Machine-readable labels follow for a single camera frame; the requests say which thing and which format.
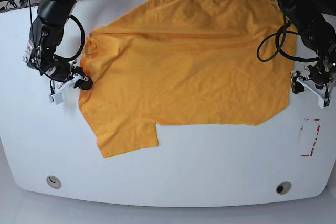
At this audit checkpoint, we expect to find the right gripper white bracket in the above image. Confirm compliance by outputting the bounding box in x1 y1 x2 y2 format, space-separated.
23 40 93 105

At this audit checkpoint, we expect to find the right grey table grommet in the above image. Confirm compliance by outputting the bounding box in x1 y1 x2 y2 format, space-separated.
276 181 292 195

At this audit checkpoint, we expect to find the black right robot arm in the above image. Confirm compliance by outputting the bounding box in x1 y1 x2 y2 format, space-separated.
24 0 93 105

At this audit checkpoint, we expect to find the red tape rectangle marking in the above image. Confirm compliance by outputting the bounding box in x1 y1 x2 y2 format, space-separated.
297 118 321 157

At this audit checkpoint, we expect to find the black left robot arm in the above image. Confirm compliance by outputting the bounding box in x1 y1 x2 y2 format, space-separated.
266 0 335 109

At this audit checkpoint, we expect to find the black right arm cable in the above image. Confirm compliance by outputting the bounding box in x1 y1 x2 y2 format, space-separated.
25 0 86 62

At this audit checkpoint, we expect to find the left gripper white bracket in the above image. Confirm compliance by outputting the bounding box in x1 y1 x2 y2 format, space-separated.
290 59 335 109

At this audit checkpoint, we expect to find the left grey table grommet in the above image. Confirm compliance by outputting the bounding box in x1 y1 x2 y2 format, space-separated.
46 175 61 189

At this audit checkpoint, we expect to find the grey table grommet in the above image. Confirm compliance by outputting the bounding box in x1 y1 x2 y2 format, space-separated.
46 175 61 189
276 181 292 195

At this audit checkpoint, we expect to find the yellow orange T-shirt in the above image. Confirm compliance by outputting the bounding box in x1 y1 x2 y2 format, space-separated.
79 0 293 158

